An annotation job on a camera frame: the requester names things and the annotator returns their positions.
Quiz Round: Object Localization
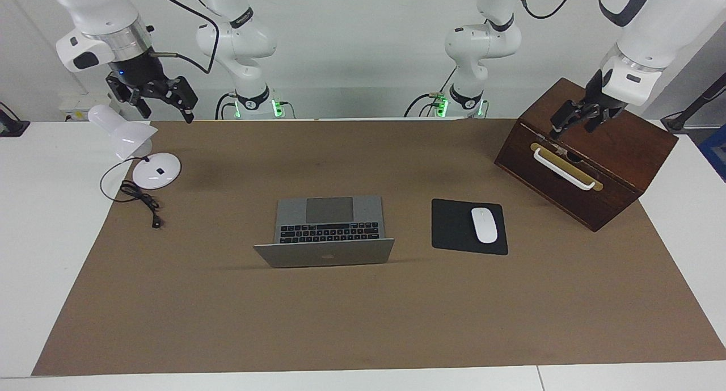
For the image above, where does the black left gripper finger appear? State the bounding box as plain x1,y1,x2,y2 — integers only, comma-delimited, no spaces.
549,100,582,139
585,108,627,133

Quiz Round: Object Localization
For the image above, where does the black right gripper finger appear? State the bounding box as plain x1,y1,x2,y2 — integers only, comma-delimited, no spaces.
107,76,149,111
170,77,198,123

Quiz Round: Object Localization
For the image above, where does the silver laptop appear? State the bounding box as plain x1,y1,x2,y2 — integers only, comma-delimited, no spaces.
253,196,395,268

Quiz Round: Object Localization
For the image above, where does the white desk lamp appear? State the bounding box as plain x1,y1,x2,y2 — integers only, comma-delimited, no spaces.
87,104,182,190

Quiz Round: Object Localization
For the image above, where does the dark wooden box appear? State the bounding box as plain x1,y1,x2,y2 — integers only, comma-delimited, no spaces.
494,77,679,233

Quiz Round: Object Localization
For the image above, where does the black tripod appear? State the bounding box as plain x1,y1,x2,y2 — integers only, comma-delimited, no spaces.
661,73,726,133

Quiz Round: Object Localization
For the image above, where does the black clamp stand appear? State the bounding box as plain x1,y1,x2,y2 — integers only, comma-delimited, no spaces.
0,103,30,137

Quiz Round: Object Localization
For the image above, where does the blue crate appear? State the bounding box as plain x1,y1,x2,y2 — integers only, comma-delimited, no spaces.
699,124,726,182

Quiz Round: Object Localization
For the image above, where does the white computer mouse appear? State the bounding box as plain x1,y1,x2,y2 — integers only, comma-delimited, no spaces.
471,207,498,244

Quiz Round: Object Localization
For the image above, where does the black mouse pad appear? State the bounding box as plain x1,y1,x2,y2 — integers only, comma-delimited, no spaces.
431,198,509,256

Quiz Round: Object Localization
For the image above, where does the brown table mat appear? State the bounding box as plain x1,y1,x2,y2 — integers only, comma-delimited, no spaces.
31,119,726,376

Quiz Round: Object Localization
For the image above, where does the black arm base cable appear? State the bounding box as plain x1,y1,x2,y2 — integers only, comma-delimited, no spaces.
404,68,458,118
214,93,239,120

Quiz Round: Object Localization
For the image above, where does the white wall socket box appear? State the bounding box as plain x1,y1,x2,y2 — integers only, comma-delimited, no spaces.
58,93,111,122

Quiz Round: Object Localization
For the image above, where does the white box handle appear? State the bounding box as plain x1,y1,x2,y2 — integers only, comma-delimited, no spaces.
533,147,597,191

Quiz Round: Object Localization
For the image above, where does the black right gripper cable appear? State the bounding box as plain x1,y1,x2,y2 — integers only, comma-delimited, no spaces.
149,0,221,75

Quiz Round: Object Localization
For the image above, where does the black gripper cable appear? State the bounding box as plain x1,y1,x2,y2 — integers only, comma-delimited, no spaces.
516,0,582,20
149,0,221,75

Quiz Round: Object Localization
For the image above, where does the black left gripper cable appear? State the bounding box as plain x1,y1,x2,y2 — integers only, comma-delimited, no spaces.
516,0,582,20

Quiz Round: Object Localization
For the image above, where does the black lamp power cable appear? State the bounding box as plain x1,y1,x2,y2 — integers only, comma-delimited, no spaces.
100,155,164,229

